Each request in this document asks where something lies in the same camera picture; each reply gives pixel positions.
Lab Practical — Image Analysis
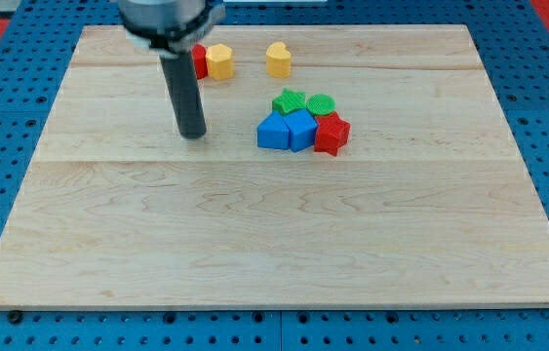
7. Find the yellow hexagon block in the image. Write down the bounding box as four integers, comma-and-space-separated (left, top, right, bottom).
206, 44, 234, 81

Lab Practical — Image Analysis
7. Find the wooden board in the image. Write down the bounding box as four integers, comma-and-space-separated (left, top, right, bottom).
0, 24, 549, 311

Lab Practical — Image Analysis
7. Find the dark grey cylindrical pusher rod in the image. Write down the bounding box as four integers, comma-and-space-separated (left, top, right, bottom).
160, 52, 207, 139

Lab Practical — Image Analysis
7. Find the red star block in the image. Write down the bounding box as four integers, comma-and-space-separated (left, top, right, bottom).
314, 117, 350, 157

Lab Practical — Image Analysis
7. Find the red circle block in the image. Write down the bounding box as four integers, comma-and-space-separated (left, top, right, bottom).
191, 44, 208, 80

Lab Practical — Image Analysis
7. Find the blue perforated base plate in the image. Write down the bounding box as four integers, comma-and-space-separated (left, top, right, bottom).
0, 0, 549, 350

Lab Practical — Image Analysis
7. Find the green star block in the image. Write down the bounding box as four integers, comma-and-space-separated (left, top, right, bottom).
272, 88, 305, 115

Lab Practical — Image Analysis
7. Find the yellow heart block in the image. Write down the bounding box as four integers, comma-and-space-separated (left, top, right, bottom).
265, 41, 292, 78

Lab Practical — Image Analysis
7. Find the blue cube block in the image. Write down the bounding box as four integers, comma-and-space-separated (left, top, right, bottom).
283, 109, 318, 152

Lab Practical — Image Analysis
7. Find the green circle block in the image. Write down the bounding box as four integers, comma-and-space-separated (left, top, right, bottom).
306, 94, 336, 116

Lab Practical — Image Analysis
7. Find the blue triangle block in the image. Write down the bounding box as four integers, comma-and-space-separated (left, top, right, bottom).
256, 111, 290, 150

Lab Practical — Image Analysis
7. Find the red pentagon block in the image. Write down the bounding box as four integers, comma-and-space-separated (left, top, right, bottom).
314, 111, 339, 123

